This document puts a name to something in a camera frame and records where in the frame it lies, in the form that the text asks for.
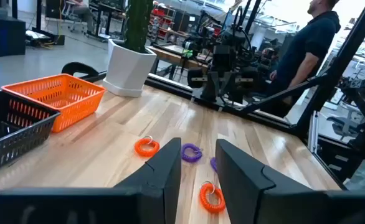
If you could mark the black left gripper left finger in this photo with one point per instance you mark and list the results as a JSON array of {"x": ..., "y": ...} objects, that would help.
[{"x": 157, "y": 186}]

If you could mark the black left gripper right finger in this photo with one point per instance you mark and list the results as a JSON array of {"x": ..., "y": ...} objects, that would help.
[{"x": 241, "y": 186}]

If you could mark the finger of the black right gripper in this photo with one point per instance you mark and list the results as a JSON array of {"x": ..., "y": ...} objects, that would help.
[
  {"x": 229, "y": 88},
  {"x": 214, "y": 87}
]

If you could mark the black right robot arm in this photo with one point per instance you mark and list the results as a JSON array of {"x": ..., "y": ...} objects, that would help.
[{"x": 229, "y": 37}]

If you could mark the wooden workbench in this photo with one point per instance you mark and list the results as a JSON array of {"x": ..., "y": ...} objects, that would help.
[{"x": 170, "y": 57}]

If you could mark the white plant pot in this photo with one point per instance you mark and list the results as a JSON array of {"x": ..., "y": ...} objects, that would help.
[{"x": 129, "y": 68}]

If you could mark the red storage shelf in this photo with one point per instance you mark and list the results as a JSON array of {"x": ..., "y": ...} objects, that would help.
[{"x": 162, "y": 18}]

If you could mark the green cactus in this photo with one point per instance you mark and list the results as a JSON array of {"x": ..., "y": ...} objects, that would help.
[{"x": 137, "y": 25}]

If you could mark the person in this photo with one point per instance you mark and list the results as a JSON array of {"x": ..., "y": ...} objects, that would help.
[
  {"x": 83, "y": 12},
  {"x": 307, "y": 40}
]

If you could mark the orange plastic basket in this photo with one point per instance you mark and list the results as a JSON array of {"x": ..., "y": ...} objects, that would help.
[{"x": 76, "y": 109}]

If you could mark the black plastic basket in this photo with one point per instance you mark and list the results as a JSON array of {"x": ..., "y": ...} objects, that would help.
[{"x": 17, "y": 124}]

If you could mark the black computer with blue lights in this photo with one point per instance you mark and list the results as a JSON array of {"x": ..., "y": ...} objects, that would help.
[{"x": 5, "y": 37}]

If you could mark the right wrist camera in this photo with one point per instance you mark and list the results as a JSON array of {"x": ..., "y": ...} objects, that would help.
[{"x": 223, "y": 56}]

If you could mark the silver aluminium bracket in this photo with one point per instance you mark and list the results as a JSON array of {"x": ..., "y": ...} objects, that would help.
[{"x": 312, "y": 130}]

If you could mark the black aluminium rig frame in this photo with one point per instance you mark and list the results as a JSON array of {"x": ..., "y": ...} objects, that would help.
[{"x": 344, "y": 62}]

